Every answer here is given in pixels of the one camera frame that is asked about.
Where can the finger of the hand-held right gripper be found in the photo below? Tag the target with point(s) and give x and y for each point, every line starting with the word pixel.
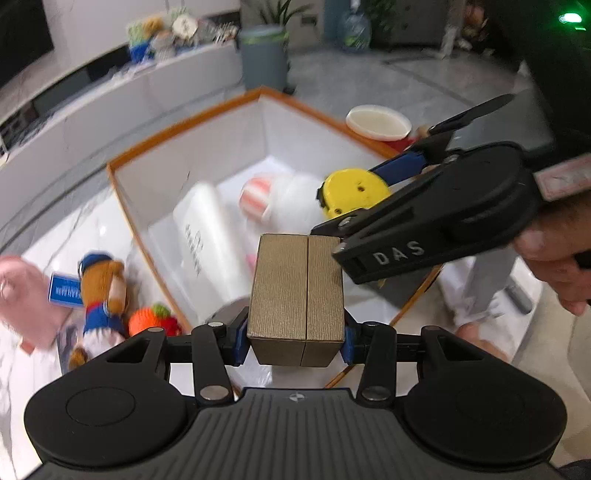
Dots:
pixel 401 167
pixel 346 226

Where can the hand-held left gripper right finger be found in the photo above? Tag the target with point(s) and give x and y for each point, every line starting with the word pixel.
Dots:
pixel 349 344

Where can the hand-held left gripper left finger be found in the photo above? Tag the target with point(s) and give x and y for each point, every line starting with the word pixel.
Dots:
pixel 240 344

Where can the yellow round toy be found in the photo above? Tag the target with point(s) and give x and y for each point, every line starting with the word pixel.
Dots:
pixel 351 189

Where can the white plush with striped ear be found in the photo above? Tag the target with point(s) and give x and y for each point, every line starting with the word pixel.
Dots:
pixel 286 198

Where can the brown cube box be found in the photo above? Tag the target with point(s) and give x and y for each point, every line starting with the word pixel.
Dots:
pixel 295 300

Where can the orange storage box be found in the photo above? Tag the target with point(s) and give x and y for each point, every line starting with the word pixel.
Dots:
pixel 295 134

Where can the white long case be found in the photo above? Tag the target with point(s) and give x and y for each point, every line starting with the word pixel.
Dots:
pixel 207 240

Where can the person's right hand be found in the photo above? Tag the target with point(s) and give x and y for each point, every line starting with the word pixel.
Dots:
pixel 563 258

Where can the white round lid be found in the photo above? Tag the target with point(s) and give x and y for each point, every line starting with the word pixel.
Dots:
pixel 376 122

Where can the person's leg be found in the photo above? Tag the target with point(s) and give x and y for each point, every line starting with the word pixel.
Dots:
pixel 485 288

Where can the orange crochet toy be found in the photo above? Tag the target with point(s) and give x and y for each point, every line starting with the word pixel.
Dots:
pixel 152 319

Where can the brown bear plush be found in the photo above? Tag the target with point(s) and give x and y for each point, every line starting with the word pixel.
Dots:
pixel 99 304

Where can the blue water jug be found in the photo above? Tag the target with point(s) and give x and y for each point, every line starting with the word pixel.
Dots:
pixel 355 27

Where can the dark printed box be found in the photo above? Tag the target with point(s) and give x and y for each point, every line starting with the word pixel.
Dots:
pixel 69 341

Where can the grey trash bin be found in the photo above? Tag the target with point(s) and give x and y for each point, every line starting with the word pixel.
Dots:
pixel 263 57

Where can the blue tag card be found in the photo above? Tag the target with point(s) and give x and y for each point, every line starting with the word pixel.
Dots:
pixel 64 290

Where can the long-leaf potted plant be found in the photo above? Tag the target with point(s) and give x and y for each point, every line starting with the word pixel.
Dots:
pixel 279 9

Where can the pink backpack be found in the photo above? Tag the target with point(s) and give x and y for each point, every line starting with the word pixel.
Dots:
pixel 25 300

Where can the round white fan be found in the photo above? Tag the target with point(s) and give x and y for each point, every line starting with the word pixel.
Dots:
pixel 184 25

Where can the stone mill ornament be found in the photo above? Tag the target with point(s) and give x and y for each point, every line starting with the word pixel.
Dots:
pixel 164 44

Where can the marble television console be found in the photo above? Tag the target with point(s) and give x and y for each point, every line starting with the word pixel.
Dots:
pixel 115 106

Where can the flower painting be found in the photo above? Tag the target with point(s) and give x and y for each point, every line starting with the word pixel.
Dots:
pixel 138 46

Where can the black television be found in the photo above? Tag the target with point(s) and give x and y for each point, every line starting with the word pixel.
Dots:
pixel 21 37

